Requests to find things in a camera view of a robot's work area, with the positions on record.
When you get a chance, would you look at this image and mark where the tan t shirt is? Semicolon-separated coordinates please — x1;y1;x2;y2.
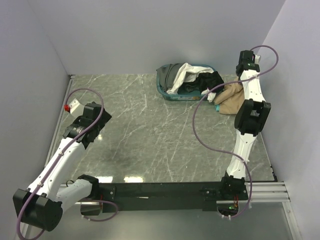
213;83;245;115

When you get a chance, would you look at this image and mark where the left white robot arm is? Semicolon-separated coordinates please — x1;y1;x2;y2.
13;101;112;232

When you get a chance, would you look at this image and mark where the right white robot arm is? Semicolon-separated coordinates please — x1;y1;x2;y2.
219;50;271;200

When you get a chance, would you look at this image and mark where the grey t shirt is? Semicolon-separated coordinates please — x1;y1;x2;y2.
156;63;183;92

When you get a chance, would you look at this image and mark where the black base beam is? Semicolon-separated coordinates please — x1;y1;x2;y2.
82;181;252;212

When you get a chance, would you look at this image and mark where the teal plastic basket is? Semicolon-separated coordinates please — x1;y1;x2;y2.
155;63;217;102

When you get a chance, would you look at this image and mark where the white t shirt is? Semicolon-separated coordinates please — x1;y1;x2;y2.
166;62;217;103

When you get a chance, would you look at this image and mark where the black t shirt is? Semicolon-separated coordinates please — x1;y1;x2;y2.
183;71;224;95

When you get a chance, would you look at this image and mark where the folded teal t shirt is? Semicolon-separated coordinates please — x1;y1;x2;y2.
215;104;220;112

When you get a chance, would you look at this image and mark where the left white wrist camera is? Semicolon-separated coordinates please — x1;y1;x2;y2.
63;98;85;118

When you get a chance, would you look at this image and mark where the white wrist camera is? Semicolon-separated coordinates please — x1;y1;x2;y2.
63;98;85;118
254;54;261;64

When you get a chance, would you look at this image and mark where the aluminium rail frame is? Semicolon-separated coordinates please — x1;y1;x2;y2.
14;74;301;240

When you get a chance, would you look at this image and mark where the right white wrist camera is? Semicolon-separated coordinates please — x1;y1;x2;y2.
254;54;261;64

